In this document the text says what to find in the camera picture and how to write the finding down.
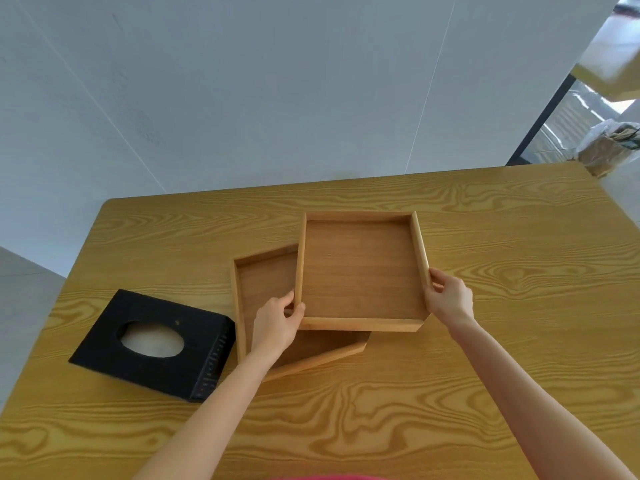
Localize person's left hand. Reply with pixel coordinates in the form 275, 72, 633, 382
249, 290, 306, 368

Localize person's right hand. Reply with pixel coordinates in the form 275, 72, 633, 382
423, 267, 475, 339

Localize wooden tray with thin rim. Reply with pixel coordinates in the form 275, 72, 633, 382
294, 211, 432, 333
233, 243, 372, 383

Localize person's right forearm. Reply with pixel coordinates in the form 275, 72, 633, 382
446, 317, 637, 480

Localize person's left forearm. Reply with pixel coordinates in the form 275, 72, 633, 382
132, 352, 282, 480

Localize black tissue box oval opening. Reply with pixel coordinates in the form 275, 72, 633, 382
68, 289, 236, 403

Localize clear plastic bag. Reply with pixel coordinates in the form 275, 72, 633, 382
575, 119, 640, 178

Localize black window frame post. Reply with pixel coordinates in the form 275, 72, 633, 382
505, 73, 577, 167

